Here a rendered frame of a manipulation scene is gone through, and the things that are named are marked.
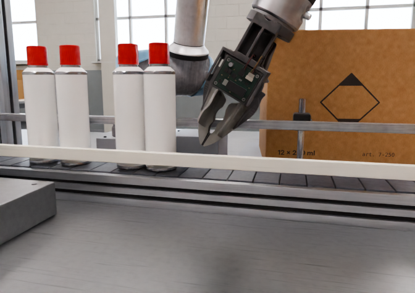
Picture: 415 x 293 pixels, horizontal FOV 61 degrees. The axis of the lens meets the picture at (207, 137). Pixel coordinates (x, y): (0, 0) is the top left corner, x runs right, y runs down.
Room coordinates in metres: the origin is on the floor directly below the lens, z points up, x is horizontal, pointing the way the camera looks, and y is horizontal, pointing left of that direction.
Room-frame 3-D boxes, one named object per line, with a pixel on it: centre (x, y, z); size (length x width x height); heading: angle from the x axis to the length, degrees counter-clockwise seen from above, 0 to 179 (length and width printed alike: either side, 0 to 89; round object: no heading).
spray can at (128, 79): (0.59, 0.13, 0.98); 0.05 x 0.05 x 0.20
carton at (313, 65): (0.79, -0.28, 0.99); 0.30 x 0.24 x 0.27; 85
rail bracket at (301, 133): (0.60, -0.16, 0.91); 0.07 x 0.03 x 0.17; 166
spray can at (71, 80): (0.62, 0.23, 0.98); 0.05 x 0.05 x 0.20
